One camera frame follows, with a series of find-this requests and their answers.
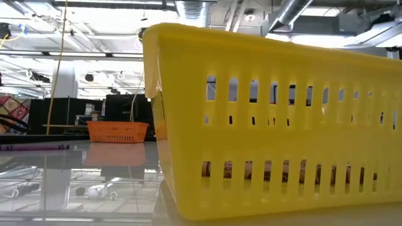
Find yellow plastic basket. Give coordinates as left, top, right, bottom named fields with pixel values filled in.
left=141, top=22, right=402, bottom=222

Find orange plastic basket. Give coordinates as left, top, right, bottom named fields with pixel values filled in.
left=86, top=121, right=150, bottom=144

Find brown crayon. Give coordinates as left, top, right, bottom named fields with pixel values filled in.
left=313, top=163, right=378, bottom=189

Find purple crayon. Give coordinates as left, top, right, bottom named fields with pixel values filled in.
left=0, top=143, right=71, bottom=153

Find black cabinet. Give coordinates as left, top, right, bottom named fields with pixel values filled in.
left=104, top=93, right=155, bottom=141

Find round ceiling light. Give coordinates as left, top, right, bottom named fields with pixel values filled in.
left=243, top=9, right=257, bottom=22

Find colourful patterned cloth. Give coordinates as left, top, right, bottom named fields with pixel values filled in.
left=0, top=95, right=32, bottom=136

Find black ceiling box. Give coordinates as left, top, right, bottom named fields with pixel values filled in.
left=0, top=22, right=12, bottom=40

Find thin yellow cable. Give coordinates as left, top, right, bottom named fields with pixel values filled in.
left=130, top=72, right=144, bottom=123

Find grey ribbed duct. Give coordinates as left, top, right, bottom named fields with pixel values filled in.
left=182, top=0, right=207, bottom=19

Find silver ventilation duct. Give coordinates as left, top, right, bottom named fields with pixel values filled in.
left=260, top=0, right=318, bottom=35

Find thick yellow cable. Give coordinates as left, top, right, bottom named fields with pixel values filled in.
left=45, top=0, right=69, bottom=136

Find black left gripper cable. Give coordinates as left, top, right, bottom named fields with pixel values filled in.
left=0, top=114, right=31, bottom=133

